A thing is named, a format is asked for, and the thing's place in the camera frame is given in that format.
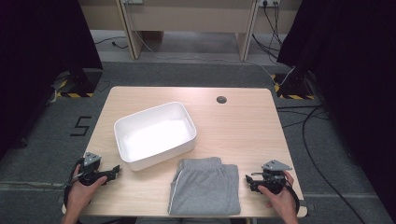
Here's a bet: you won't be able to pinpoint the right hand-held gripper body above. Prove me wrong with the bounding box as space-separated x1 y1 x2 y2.
250 159 293 196

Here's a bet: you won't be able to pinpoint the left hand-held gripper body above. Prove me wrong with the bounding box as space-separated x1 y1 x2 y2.
73 151 110 188

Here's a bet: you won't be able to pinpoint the grey pants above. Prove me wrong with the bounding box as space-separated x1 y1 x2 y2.
167 156 243 217

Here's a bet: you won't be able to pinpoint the white plastic bin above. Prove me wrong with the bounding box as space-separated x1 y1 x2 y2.
113 101 198 172

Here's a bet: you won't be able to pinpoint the person's right hand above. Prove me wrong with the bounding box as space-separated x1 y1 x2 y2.
257 170 301 218

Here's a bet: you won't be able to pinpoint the person's left hand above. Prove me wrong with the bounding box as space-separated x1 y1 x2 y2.
64 166 108 216

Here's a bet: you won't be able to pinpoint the stand base with striped tape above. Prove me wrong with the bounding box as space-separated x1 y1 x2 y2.
50 68 104 99
270 69 317 102

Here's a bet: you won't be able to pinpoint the black curtain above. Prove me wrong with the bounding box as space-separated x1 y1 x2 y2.
0 0 104 161
276 0 396 216

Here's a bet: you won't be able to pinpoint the white power outlet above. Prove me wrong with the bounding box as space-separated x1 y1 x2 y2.
258 0 281 8

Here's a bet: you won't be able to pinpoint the beige wooden desk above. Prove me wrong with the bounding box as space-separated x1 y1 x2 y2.
78 0 304 62

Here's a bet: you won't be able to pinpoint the long black floor cable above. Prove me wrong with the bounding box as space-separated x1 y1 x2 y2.
301 105 369 224

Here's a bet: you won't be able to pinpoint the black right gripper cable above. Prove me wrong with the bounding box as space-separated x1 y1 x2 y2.
284 179 302 216

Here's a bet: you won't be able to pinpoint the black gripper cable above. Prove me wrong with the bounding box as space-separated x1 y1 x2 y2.
63 158 86 209
284 179 302 216

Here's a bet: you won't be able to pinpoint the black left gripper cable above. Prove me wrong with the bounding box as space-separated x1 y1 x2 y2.
63 158 86 209

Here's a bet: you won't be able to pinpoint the thin black floor cables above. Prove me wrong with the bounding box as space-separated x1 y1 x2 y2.
276 105 332 129

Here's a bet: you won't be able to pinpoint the short black floor cable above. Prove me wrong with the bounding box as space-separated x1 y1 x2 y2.
93 35 130 50

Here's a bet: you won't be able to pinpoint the black power cable bundle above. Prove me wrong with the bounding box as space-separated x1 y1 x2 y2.
250 2 283 65

